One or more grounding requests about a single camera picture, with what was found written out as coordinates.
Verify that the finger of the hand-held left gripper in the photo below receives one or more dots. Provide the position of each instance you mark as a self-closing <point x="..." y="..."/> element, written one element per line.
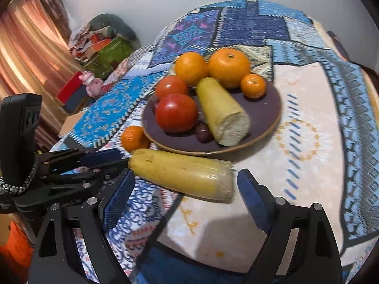
<point x="97" y="171"/>
<point x="100" y="157"/>

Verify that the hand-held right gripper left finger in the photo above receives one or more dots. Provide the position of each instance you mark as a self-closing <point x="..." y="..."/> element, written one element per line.
<point x="117" y="201"/>

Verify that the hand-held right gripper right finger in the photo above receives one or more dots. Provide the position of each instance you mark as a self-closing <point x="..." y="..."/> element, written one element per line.
<point x="251" y="201"/>

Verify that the small mandarin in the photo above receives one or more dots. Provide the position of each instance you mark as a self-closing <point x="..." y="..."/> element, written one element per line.
<point x="253" y="85"/>
<point x="133" y="138"/>

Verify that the yellow corn cob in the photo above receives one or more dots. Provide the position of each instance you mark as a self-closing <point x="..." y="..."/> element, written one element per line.
<point x="183" y="174"/>
<point x="222" y="109"/>

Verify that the dark purple plum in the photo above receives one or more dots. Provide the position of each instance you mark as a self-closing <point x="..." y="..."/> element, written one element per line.
<point x="204" y="133"/>

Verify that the purple ceramic plate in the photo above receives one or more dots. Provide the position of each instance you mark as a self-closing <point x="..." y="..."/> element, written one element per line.
<point x="260" y="118"/>

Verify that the red tomato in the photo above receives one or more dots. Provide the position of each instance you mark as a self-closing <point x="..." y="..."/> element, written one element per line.
<point x="176" y="112"/>
<point x="171" y="86"/>

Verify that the large orange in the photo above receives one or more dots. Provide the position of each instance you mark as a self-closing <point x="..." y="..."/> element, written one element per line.
<point x="191" y="68"/>
<point x="229" y="67"/>

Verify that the flat cardboard box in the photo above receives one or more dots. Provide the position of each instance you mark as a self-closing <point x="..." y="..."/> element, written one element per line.
<point x="71" y="125"/>

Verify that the red box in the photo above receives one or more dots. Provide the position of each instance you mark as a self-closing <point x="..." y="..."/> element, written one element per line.
<point x="69" y="87"/>

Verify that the pink plush rabbit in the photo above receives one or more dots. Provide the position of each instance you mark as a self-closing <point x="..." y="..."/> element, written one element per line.
<point x="93" y="84"/>

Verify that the orange curtain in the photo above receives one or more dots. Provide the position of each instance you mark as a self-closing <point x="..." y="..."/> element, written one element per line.
<point x="26" y="47"/>

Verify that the green patterned box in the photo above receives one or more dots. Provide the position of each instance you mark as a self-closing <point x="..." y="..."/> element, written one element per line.
<point x="112" y="56"/>

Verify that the patchwork printed tablecloth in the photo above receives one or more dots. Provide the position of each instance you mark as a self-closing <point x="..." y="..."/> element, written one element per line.
<point x="311" y="109"/>

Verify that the orange cloth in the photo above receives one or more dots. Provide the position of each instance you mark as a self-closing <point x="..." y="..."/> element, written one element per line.
<point x="14" y="251"/>

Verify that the pile of cluttered packaging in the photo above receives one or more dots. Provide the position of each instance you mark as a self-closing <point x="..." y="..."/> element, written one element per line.
<point x="86" y="41"/>

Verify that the grey bolster pillow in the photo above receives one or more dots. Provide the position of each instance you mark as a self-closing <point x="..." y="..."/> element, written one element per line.
<point x="118" y="25"/>

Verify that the dark patterned curtain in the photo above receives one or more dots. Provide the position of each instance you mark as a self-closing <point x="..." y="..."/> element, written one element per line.
<point x="50" y="3"/>

